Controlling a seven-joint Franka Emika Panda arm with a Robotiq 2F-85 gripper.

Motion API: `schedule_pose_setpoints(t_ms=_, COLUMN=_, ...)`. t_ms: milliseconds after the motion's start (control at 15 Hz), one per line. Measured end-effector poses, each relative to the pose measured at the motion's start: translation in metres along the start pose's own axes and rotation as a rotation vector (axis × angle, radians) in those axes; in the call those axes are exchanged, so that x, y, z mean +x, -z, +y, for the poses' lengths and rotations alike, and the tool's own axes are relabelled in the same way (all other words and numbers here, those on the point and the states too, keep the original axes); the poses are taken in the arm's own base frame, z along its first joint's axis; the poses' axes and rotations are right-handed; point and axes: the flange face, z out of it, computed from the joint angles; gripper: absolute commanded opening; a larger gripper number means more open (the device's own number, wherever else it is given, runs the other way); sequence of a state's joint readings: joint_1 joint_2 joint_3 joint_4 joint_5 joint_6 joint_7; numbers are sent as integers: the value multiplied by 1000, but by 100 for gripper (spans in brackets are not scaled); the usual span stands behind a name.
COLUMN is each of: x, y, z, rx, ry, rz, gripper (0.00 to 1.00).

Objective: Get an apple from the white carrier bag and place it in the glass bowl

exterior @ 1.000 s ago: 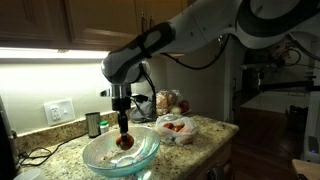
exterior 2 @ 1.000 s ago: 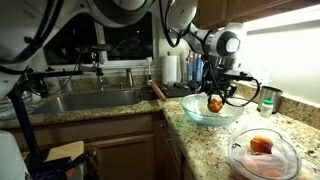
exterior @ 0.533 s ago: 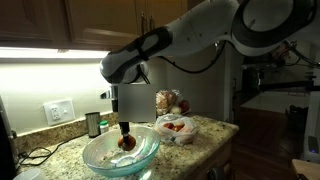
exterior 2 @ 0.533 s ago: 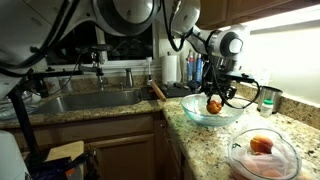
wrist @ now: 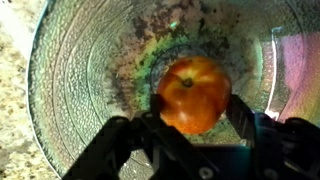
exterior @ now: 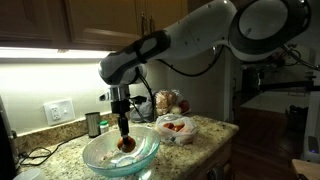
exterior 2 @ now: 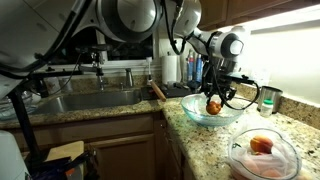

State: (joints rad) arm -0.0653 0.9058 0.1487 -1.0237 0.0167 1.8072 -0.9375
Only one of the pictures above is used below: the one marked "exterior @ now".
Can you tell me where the white round container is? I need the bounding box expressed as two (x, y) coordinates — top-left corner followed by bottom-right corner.
(13, 168), (47, 180)

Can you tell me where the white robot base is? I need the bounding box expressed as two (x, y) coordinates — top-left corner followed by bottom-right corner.
(301, 69), (320, 164)

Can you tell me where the black power cord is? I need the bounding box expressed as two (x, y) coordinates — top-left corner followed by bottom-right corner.
(16, 133), (86, 168)

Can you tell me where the white mesh carrier bag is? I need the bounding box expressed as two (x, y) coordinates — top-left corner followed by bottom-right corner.
(154, 113), (198, 147)

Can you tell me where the black kitchen appliance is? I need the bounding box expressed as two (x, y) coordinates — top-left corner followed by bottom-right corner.
(0, 95), (20, 180)

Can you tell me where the pale yellow onion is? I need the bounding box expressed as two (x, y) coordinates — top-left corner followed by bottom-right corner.
(169, 105), (183, 116)

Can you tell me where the under-cabinet light strip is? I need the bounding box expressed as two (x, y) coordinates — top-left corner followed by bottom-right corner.
(0, 47), (113, 60)

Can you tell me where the stainless steel cup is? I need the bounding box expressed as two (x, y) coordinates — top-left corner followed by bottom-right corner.
(84, 111), (102, 139)

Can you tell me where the wooden upper cabinet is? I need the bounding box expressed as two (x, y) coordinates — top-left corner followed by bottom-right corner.
(0, 0), (208, 52)

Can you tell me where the wooden base cabinet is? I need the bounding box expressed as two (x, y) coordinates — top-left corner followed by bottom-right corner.
(186, 133), (239, 180)

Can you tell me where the dark red apple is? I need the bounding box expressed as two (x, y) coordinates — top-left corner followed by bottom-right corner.
(172, 124), (185, 133)

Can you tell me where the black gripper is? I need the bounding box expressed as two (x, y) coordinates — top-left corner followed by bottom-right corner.
(110, 99), (131, 150)

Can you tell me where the white wall outlet plate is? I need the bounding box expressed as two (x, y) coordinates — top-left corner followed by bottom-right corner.
(43, 98), (76, 127)

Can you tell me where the white background table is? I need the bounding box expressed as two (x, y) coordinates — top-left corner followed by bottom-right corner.
(240, 91), (309, 114)

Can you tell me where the small green-lid bottle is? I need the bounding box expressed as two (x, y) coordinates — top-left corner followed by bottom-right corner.
(99, 120), (110, 135)

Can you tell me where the clear plastic produce bag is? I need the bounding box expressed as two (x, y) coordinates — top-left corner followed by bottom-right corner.
(154, 89), (184, 117)

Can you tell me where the orange-red apple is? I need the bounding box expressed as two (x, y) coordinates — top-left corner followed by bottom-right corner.
(116, 134), (137, 154)

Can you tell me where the glass bowl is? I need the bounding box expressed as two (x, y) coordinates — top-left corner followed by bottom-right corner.
(82, 125), (162, 179)

